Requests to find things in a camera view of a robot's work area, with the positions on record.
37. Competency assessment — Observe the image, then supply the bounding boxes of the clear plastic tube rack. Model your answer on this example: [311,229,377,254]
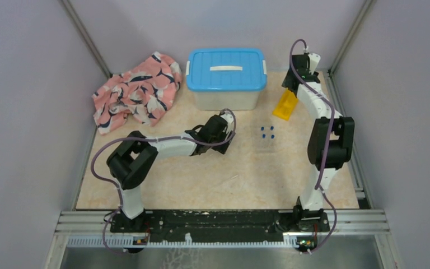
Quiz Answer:
[253,125,276,154]

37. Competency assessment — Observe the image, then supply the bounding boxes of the blue plastic bin lid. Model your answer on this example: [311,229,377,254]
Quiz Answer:
[186,48,267,92]

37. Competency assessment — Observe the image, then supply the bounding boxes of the yellow test tube rack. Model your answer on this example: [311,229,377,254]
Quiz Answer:
[272,89,298,121]

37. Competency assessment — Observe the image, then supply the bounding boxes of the pink patterned cloth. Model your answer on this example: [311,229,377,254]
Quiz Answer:
[92,52,183,135]

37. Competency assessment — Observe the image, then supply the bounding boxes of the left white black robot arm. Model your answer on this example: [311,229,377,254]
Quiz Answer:
[106,110,236,220]

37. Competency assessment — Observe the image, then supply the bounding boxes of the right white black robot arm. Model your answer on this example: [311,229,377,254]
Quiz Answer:
[283,53,355,225]

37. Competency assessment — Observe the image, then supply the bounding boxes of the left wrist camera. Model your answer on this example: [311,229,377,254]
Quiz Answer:
[220,113,235,129]

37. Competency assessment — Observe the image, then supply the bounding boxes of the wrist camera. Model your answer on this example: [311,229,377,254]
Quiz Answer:
[307,52,321,75]
[220,113,235,129]

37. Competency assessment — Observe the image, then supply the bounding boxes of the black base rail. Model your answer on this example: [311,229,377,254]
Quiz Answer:
[110,208,330,243]

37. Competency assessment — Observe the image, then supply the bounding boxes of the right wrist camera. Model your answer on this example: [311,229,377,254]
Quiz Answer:
[307,52,321,75]

